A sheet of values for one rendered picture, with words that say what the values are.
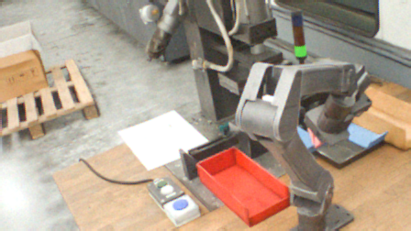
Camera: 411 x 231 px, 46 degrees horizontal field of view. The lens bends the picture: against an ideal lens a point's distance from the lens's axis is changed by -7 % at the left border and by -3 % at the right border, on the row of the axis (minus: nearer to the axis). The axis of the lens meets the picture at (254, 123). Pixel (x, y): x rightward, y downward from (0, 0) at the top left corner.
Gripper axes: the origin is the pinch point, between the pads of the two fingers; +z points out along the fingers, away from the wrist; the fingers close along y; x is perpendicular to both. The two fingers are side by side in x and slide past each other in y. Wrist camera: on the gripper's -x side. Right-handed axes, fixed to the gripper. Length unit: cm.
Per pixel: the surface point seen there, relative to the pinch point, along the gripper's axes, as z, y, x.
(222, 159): 16.7, 14.7, 15.7
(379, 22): 15, 37, -66
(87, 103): 221, 195, -8
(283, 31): 66, 83, -71
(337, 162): 7.1, -4.5, -6.3
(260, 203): 10.0, -3.2, 17.1
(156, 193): 18.3, 14.4, 36.0
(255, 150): 17.7, 13.1, 5.5
